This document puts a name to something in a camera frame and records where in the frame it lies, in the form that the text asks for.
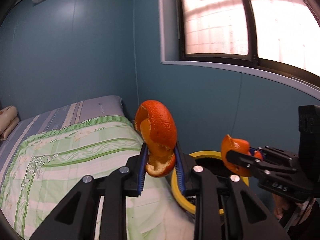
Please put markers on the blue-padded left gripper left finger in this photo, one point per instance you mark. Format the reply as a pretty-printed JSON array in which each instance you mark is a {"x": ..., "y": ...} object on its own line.
[{"x": 142, "y": 162}]

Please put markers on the orange peel piece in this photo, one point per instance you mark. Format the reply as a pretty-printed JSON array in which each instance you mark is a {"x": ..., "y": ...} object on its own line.
[
  {"x": 156, "y": 125},
  {"x": 239, "y": 145}
]

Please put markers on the yellow rimmed trash bin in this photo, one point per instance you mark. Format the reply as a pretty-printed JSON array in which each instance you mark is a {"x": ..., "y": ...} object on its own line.
[{"x": 210, "y": 160}]

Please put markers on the person right hand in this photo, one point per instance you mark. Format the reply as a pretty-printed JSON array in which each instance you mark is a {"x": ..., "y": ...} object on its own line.
[{"x": 281, "y": 205}]

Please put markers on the green floral quilt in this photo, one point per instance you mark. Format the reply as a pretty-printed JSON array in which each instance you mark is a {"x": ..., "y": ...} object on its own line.
[{"x": 47, "y": 165}]

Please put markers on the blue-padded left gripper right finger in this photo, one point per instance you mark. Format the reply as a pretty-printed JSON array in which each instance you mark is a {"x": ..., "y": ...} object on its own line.
[{"x": 179, "y": 168}]

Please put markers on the beige floral folded blanket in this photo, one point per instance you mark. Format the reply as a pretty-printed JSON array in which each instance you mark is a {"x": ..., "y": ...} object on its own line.
[{"x": 9, "y": 120}]

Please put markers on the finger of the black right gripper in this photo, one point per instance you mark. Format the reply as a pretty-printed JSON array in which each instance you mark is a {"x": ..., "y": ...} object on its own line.
[{"x": 236, "y": 161}]

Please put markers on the window with grey frame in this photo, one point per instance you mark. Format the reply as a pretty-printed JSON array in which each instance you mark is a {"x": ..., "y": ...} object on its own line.
[{"x": 274, "y": 39}]

